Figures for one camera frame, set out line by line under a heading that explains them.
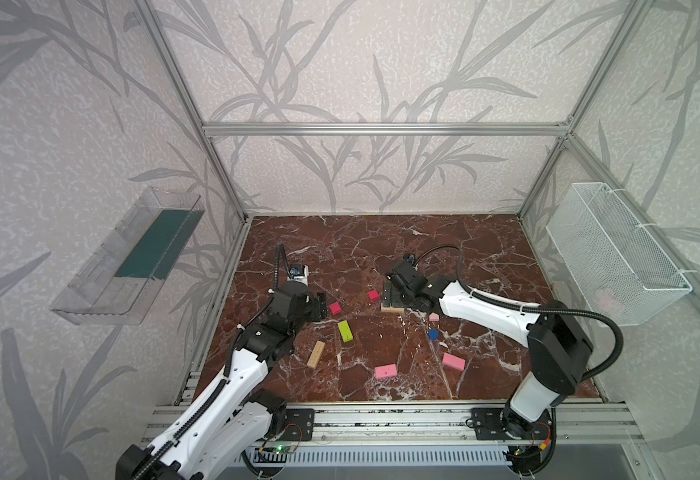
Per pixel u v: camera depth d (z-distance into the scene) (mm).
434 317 911
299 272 690
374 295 956
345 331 889
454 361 836
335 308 937
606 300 737
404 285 664
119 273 645
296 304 597
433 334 889
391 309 935
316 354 845
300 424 733
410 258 788
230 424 562
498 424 721
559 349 448
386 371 808
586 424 753
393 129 961
